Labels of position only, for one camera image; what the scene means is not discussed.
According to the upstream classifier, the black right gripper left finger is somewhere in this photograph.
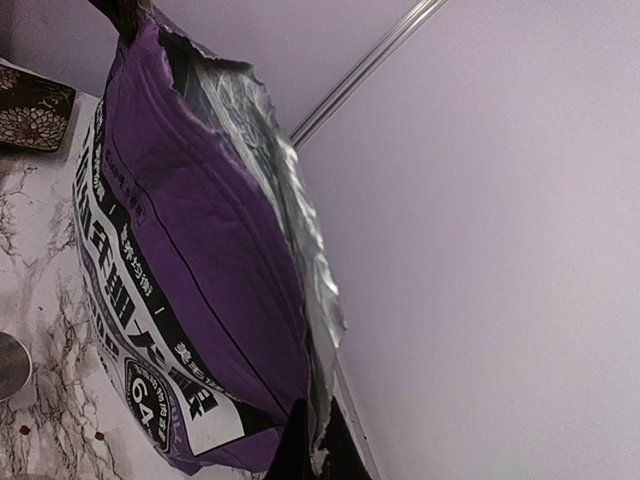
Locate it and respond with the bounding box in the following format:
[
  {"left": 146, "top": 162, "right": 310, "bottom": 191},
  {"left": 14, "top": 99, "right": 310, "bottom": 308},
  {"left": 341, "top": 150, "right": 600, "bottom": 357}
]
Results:
[{"left": 267, "top": 399, "right": 313, "bottom": 480}]

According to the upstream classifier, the black floral square plate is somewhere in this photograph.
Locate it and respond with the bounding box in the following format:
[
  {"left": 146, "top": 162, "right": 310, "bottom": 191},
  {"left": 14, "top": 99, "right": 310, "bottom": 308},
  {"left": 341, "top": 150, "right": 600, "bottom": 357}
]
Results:
[{"left": 1, "top": 65, "right": 76, "bottom": 153}]

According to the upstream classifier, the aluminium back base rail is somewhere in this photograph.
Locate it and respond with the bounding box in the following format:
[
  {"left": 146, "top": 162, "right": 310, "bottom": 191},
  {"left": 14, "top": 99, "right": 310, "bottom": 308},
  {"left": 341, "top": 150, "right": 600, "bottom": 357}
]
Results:
[{"left": 333, "top": 358, "right": 382, "bottom": 480}]

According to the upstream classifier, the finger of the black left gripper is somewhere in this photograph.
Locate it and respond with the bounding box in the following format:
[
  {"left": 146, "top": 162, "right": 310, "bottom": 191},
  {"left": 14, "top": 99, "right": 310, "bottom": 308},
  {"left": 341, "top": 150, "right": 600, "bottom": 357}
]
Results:
[{"left": 89, "top": 0, "right": 152, "bottom": 43}]

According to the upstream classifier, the silver metal scoop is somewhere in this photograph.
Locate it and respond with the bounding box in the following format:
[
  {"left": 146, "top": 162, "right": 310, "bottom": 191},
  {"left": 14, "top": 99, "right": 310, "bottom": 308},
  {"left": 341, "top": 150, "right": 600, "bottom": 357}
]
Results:
[{"left": 0, "top": 332, "right": 33, "bottom": 402}]

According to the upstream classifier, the aluminium left corner post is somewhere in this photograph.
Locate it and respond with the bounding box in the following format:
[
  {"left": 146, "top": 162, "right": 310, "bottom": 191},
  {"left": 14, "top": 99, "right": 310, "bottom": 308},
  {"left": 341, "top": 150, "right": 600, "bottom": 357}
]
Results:
[{"left": 290, "top": 0, "right": 447, "bottom": 150}]

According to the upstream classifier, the purple puppy food bag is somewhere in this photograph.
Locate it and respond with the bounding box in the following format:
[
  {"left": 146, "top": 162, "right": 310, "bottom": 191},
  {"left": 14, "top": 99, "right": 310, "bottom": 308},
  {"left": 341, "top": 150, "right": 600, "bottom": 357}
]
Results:
[{"left": 73, "top": 9, "right": 345, "bottom": 479}]

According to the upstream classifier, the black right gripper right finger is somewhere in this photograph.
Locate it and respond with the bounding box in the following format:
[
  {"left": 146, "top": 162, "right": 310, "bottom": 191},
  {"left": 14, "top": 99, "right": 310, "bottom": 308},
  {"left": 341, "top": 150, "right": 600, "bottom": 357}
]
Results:
[{"left": 320, "top": 398, "right": 373, "bottom": 480}]

